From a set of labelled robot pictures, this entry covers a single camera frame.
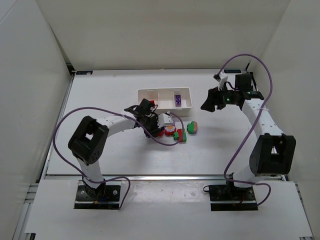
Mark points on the green red lego stack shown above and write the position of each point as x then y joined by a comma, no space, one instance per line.
180,135

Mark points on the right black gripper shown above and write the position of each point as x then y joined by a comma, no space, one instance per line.
215,97

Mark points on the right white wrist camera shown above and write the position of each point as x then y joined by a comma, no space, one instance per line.
221,78

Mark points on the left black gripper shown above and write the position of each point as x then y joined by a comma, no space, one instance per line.
152,128

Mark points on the green purple round lego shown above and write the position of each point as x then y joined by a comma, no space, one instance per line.
192,127

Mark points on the purple lego plate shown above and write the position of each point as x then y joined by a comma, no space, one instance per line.
177,100

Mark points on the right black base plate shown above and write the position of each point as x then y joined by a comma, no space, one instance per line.
228,198

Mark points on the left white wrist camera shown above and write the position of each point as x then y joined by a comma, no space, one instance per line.
163,120

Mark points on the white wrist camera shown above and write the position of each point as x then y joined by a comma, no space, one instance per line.
221,78
163,120

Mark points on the red green watermelon lego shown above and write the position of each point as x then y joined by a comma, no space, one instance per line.
160,134

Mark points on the white divided plastic container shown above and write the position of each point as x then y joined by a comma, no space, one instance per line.
165,101

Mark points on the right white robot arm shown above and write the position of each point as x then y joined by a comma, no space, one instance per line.
274,150

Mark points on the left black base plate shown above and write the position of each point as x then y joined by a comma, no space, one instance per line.
105,197

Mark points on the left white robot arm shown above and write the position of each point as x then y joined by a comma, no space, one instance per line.
88,141

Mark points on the red flower lego brick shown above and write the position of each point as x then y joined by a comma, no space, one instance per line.
170,130

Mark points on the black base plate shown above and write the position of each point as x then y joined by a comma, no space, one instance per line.
105,197
228,198

